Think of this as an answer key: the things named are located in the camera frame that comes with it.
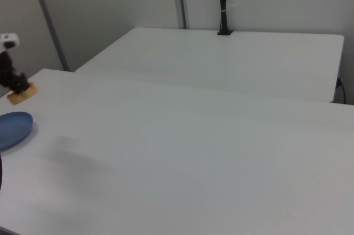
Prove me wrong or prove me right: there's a white side table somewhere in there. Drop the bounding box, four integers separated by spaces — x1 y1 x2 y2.
75 27 345 103

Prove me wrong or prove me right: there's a blue round plate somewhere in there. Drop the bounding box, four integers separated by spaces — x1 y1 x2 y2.
0 111 34 152

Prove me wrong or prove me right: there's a black camera stand pole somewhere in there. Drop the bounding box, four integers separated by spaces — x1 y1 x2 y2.
216 0 235 36

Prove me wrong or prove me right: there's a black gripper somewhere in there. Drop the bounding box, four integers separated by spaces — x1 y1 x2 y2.
0 50 30 95

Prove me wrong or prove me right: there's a black power cable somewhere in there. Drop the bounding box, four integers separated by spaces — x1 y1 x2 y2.
335 76 347 105

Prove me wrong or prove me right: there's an orange-brown bread piece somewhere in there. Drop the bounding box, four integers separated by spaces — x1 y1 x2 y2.
6 82 38 106

